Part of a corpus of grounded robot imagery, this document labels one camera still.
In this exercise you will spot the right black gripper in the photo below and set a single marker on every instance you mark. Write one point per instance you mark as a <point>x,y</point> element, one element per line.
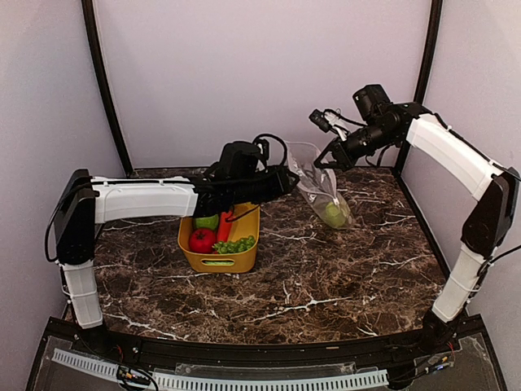
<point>343,160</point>

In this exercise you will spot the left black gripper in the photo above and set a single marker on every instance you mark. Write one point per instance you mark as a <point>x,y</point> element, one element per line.
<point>282,185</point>

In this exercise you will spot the clear dotted zip bag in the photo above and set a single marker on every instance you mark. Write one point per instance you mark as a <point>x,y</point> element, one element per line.
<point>317,186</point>

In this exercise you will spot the yellow plastic basket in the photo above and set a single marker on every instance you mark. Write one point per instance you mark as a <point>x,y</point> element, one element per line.
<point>246,227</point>

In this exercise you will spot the green toy apple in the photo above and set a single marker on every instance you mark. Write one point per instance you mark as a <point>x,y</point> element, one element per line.
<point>210,222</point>

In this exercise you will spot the green toy pear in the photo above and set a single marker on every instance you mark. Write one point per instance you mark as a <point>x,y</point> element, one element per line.
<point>335,217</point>

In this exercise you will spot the green toy grapes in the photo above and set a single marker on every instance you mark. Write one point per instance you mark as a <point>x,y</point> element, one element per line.
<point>238,246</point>

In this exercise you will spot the red toy tomato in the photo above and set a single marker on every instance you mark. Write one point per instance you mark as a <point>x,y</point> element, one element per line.
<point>202,240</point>

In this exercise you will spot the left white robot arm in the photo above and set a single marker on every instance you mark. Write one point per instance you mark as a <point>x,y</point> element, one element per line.
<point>90,201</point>

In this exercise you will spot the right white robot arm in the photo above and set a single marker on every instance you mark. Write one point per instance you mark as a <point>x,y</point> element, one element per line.
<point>493,188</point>

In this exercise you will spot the orange toy carrot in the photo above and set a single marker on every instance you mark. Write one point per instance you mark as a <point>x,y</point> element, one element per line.
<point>225,225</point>

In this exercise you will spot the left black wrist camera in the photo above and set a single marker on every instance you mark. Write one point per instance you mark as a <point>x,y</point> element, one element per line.
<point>239,160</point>

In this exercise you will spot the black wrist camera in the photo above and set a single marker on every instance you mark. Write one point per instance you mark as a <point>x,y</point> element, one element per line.
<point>239,160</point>
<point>371,100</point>

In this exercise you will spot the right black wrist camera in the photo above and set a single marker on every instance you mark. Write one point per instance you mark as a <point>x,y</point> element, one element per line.
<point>371,100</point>

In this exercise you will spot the black front rail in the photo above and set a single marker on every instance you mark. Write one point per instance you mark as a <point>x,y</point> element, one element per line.
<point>167,353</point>

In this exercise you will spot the white slotted cable duct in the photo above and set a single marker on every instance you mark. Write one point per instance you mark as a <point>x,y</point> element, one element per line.
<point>199,377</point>

